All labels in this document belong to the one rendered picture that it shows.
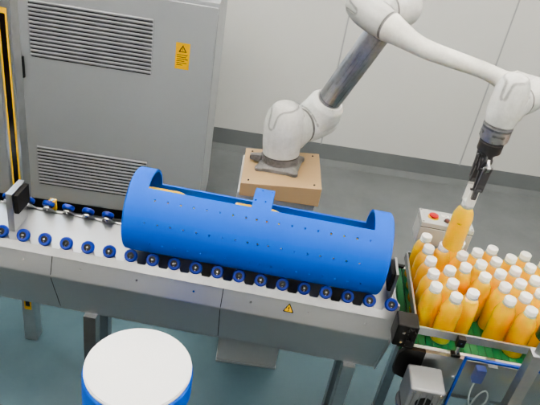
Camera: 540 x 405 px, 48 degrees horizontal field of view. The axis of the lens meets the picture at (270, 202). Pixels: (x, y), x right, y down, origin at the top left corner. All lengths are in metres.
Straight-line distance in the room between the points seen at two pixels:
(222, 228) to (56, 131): 1.96
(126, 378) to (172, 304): 0.59
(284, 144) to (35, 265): 1.03
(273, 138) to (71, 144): 1.63
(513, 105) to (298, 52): 2.89
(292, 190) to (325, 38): 2.35
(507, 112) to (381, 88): 2.91
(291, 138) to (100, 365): 1.20
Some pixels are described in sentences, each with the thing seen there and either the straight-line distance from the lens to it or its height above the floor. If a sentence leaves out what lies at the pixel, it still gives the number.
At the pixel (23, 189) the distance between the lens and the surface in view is 2.25.
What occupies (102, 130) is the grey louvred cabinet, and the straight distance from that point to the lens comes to 3.62.
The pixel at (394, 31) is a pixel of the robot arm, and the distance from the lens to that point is 2.05.
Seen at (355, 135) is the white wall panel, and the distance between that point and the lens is 4.88.
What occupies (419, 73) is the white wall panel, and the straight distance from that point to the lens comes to 4.75.
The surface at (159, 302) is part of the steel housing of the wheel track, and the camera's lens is 2.17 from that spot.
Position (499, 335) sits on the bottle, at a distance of 2.18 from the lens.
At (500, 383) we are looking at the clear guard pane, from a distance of 2.16.
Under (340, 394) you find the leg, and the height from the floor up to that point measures 0.47.
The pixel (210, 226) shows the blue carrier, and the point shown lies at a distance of 1.93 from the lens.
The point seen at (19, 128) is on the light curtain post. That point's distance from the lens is 2.51.
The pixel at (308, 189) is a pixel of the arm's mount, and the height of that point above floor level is 1.07.
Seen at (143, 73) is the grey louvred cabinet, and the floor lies 1.02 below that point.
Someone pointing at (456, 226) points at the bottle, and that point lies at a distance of 2.10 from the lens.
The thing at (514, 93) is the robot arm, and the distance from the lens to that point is 1.89.
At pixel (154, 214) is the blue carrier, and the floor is 1.16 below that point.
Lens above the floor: 2.27
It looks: 32 degrees down
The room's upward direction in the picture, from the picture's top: 10 degrees clockwise
